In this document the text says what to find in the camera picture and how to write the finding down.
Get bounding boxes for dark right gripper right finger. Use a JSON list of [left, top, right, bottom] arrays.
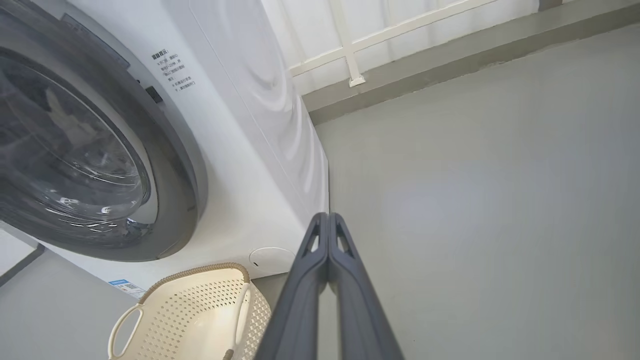
[[327, 212, 405, 360]]

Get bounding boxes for cream perforated laundry basket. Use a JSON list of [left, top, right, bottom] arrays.
[[107, 262, 272, 360]]

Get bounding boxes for round white filter cover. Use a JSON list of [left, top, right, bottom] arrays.
[[248, 246, 296, 275]]

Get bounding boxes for black round glass door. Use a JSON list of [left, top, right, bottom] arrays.
[[0, 0, 208, 262]]

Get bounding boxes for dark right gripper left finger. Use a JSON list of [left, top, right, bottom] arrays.
[[255, 212, 330, 360]]

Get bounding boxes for white window frame bars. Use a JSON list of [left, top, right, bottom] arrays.
[[287, 0, 501, 88]]

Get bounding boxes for blue energy label sticker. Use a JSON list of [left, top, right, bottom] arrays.
[[108, 278, 146, 299]]

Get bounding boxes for white washing machine body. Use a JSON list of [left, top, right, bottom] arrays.
[[0, 0, 330, 301]]

